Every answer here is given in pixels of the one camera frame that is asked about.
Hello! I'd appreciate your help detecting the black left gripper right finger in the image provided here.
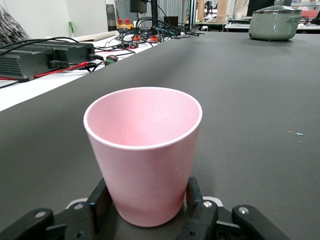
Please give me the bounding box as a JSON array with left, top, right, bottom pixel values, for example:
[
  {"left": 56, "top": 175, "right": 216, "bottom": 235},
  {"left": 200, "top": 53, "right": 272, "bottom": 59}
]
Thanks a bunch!
[{"left": 176, "top": 176, "right": 221, "bottom": 240}]

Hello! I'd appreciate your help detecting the black power supply box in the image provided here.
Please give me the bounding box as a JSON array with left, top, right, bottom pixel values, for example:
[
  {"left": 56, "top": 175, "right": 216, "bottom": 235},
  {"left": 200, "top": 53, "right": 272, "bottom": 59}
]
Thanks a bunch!
[{"left": 0, "top": 41, "right": 97, "bottom": 80}]

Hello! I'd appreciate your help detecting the yellow red emergency stop box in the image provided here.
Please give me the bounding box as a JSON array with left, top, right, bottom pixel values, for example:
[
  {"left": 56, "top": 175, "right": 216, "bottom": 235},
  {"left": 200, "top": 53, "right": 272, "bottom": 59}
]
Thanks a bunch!
[{"left": 117, "top": 18, "right": 134, "bottom": 34}]

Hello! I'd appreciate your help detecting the wooden post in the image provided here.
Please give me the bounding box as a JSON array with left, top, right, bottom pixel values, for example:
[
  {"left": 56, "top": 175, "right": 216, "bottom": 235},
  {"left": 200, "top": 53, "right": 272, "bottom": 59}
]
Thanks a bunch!
[{"left": 216, "top": 0, "right": 227, "bottom": 24}]

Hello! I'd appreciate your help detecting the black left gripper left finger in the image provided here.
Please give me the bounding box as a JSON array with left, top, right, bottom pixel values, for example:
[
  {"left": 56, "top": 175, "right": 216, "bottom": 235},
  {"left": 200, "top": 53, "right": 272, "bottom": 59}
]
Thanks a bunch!
[{"left": 52, "top": 177, "right": 114, "bottom": 240}]

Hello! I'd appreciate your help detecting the light wooden plank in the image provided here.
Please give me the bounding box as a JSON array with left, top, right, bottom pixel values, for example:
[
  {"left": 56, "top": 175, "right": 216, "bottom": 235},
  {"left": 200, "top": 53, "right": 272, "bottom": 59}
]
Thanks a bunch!
[{"left": 74, "top": 30, "right": 120, "bottom": 43}]

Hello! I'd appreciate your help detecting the aluminium frame post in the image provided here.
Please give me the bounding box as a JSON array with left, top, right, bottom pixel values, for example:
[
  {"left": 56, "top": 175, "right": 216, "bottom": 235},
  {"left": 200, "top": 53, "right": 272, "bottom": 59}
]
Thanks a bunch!
[{"left": 188, "top": 0, "right": 199, "bottom": 31}]

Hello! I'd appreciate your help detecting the dark grey cylinder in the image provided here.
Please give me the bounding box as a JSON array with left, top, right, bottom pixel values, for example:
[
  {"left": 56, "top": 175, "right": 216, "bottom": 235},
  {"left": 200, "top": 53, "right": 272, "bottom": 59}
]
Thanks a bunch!
[{"left": 105, "top": 3, "right": 118, "bottom": 32}]

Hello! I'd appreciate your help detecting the black power cable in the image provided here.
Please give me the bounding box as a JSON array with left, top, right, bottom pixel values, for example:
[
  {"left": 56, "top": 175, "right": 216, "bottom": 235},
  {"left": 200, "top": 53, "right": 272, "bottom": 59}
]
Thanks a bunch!
[{"left": 0, "top": 36, "right": 81, "bottom": 50}]

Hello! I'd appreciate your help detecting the black cable tangle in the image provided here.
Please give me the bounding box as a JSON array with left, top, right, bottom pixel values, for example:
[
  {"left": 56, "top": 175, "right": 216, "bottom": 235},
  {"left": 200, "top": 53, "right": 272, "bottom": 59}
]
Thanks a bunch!
[{"left": 117, "top": 4, "right": 205, "bottom": 50}]

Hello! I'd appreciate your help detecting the black mounted device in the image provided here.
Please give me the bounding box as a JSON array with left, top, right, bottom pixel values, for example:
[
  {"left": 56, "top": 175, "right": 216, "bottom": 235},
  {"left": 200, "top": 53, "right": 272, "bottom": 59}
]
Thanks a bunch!
[{"left": 129, "top": 0, "right": 148, "bottom": 14}]

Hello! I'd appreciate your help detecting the pink plastic cup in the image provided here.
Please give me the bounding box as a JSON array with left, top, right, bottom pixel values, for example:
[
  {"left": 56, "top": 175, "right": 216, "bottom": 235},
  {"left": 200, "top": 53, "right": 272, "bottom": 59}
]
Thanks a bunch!
[{"left": 83, "top": 86, "right": 203, "bottom": 228}]

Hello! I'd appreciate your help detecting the sage green cooking pot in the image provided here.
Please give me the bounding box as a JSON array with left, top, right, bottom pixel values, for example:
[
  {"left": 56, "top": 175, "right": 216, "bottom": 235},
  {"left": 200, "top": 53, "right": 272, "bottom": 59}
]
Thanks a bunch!
[{"left": 248, "top": 11, "right": 303, "bottom": 42}]

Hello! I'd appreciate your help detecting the black white patterned cloth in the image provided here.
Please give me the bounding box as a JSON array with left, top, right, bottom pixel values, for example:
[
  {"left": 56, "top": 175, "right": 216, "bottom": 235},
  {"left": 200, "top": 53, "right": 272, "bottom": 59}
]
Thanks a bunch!
[{"left": 0, "top": 4, "right": 32, "bottom": 47}]

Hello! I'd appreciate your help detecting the black monitor pole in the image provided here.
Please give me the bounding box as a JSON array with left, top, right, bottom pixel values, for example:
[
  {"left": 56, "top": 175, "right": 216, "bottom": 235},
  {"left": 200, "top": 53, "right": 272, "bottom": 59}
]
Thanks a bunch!
[{"left": 149, "top": 0, "right": 160, "bottom": 27}]

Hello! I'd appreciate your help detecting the green terminal connector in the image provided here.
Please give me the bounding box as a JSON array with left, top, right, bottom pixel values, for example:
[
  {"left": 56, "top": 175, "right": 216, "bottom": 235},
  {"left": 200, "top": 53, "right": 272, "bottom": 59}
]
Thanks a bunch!
[{"left": 105, "top": 55, "right": 119, "bottom": 66}]

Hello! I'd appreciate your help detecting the red wire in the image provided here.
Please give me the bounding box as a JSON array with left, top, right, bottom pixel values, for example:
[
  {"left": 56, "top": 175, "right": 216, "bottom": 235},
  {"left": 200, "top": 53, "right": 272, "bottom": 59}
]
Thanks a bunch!
[{"left": 0, "top": 61, "right": 89, "bottom": 81}]

